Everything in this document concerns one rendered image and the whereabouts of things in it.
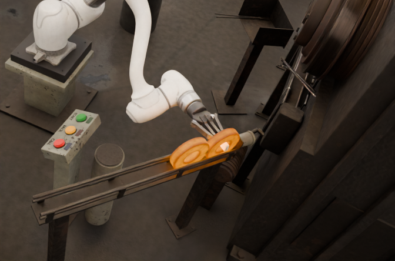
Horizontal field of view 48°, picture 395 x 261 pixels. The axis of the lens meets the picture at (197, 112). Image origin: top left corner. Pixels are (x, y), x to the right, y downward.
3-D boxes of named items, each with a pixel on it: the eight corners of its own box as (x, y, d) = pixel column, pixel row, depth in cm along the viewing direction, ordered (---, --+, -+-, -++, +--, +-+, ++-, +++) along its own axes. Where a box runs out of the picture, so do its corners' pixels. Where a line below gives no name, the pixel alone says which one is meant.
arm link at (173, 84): (198, 99, 193) (172, 114, 190) (179, 77, 201) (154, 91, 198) (196, 84, 185) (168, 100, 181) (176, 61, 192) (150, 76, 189)
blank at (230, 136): (246, 130, 174) (241, 123, 175) (216, 139, 164) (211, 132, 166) (230, 154, 184) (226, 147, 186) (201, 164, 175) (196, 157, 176)
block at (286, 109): (284, 145, 203) (307, 111, 186) (280, 157, 198) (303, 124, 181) (263, 134, 204) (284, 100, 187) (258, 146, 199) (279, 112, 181)
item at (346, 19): (327, 39, 210) (383, -51, 175) (306, 101, 178) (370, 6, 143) (314, 33, 210) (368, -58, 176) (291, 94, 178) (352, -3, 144)
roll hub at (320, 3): (312, 24, 197) (344, -31, 177) (298, 59, 178) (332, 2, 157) (300, 19, 197) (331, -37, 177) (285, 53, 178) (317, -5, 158)
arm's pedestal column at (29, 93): (-4, 110, 241) (-8, 70, 219) (36, 66, 269) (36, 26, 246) (64, 139, 241) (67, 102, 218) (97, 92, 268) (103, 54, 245)
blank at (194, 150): (216, 139, 164) (211, 132, 166) (181, 149, 155) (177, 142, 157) (200, 164, 175) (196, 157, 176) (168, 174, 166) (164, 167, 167)
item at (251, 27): (237, 85, 305) (278, -1, 252) (247, 115, 289) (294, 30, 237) (208, 84, 298) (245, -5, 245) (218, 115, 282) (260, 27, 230)
